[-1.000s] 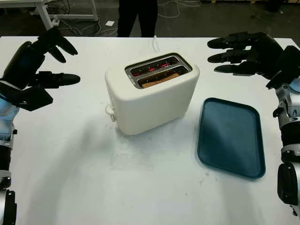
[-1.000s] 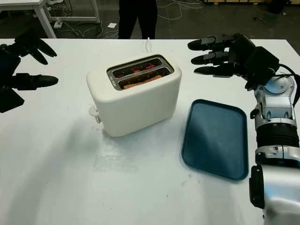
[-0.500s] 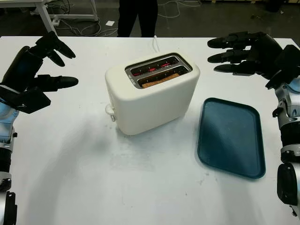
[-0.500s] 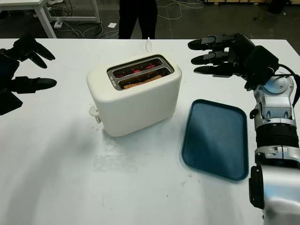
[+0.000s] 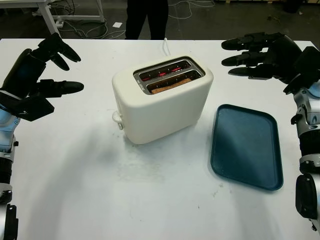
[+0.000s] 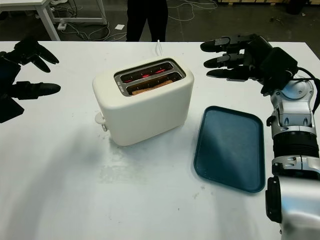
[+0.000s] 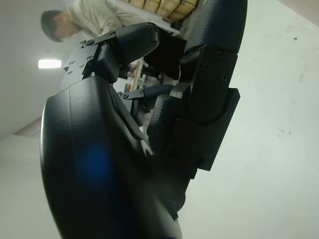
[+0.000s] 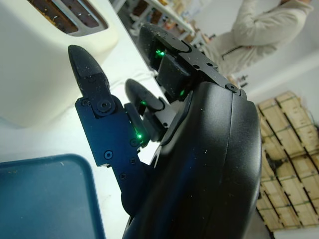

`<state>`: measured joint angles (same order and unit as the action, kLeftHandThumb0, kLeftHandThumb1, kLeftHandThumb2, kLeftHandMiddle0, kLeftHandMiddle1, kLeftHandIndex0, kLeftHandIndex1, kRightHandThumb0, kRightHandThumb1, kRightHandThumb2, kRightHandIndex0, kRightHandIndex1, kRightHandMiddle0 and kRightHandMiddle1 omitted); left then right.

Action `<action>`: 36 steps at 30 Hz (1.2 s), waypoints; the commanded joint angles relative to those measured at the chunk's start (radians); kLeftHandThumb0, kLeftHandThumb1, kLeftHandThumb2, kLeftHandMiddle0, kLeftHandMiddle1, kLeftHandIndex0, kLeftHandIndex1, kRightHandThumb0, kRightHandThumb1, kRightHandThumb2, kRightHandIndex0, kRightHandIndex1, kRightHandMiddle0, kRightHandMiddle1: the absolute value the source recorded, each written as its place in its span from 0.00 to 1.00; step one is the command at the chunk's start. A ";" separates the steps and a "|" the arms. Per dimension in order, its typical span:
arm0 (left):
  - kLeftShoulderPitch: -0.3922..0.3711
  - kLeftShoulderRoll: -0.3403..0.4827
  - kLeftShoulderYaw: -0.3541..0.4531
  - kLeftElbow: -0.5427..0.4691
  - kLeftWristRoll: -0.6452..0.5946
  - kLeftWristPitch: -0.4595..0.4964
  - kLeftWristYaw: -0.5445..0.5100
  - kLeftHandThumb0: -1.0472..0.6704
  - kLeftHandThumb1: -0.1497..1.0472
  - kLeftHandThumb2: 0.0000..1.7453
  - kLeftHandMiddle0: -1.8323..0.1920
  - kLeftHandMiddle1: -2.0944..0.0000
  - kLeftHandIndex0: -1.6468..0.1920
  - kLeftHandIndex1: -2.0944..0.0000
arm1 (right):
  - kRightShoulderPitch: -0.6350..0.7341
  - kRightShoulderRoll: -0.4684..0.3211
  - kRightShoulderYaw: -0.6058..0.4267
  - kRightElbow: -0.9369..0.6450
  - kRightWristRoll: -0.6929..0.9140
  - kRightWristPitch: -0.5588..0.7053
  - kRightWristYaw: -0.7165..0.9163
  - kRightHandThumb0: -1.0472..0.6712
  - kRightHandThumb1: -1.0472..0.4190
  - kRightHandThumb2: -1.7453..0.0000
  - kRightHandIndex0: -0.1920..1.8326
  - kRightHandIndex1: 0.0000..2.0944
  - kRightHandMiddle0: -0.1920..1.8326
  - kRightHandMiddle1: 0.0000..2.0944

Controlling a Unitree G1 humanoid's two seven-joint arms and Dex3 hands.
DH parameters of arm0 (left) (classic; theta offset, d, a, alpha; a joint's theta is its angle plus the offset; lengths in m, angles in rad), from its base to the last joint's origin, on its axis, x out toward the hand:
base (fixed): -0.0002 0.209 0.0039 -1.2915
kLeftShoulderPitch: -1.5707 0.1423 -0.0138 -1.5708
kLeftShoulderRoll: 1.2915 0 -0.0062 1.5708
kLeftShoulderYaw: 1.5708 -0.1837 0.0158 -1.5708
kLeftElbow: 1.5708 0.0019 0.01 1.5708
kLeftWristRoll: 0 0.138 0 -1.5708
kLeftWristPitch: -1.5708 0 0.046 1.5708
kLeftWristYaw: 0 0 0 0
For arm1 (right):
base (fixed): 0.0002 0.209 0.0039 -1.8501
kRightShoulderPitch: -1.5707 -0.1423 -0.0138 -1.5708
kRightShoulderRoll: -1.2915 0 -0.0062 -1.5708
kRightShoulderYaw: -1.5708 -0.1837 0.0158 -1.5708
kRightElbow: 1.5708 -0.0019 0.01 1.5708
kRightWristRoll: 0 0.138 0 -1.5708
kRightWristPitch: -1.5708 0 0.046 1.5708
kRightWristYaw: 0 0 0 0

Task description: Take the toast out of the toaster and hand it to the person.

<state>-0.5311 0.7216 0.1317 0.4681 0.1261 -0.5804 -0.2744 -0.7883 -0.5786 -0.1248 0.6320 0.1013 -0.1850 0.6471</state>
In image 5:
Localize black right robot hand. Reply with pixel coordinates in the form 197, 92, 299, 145
220, 31, 305, 85

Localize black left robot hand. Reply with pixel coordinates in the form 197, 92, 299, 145
0, 32, 85, 101

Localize slice of toast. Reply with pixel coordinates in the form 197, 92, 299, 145
151, 76, 193, 95

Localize cream white toaster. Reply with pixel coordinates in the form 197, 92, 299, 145
111, 55, 215, 145

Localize person in cream shirt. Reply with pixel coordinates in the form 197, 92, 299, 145
124, 0, 169, 40

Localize black floor object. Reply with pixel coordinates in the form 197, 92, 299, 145
282, 0, 305, 14

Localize dark blue plastic tray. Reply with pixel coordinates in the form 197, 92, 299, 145
210, 103, 285, 194

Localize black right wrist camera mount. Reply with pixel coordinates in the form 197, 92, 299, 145
283, 46, 320, 95

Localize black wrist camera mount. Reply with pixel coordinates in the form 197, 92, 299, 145
0, 89, 55, 123
283, 46, 320, 95

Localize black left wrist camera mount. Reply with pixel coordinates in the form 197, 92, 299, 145
0, 89, 55, 123

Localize white metal table frame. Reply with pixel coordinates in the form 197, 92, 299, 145
0, 0, 106, 35

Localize tangled floor cables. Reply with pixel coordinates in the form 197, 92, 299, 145
59, 20, 126, 40

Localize white looped floor cable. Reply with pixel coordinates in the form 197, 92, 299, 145
167, 0, 216, 20

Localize white toaster power cable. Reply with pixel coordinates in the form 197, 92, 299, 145
161, 37, 172, 57

